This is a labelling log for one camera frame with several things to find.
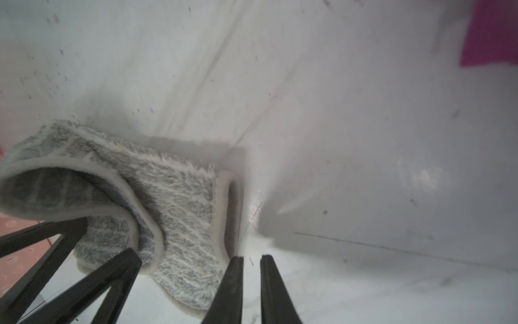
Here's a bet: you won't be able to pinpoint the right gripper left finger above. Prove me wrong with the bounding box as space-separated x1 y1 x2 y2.
201 256 244 324

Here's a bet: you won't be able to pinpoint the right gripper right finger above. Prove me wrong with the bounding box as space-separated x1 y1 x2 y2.
260 255 302 324

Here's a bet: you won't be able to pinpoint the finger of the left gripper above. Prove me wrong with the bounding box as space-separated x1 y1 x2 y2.
0 217 88 324
23 248 142 323

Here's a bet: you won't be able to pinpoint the grey striped dishcloth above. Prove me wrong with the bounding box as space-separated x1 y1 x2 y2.
1 120 242 318

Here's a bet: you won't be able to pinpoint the pink plastic basket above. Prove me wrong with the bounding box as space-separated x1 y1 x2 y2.
0 145 53 298

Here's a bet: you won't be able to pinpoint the purple snack packet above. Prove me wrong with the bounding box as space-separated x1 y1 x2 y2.
460 0 517 68

